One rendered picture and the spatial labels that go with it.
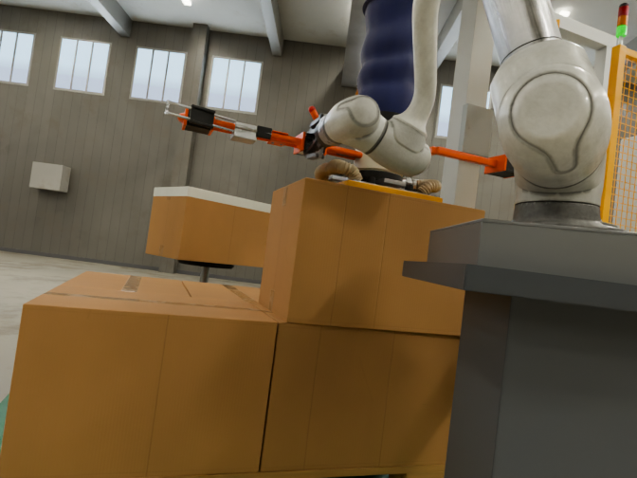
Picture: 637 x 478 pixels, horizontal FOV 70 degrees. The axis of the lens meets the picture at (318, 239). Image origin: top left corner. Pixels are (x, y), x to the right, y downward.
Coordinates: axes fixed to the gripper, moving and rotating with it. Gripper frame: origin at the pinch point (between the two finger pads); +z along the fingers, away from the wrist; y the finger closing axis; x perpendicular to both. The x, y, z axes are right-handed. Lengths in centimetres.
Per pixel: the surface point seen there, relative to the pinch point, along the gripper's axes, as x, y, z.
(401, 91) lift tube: 25.8, -20.7, -10.5
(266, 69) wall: 157, -356, 818
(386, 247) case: 21.6, 29.6, -19.8
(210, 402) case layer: -23, 75, -18
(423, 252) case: 34.0, 29.7, -20.4
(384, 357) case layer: 26, 62, -19
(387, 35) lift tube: 19.5, -38.0, -8.3
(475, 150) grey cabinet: 136, -42, 87
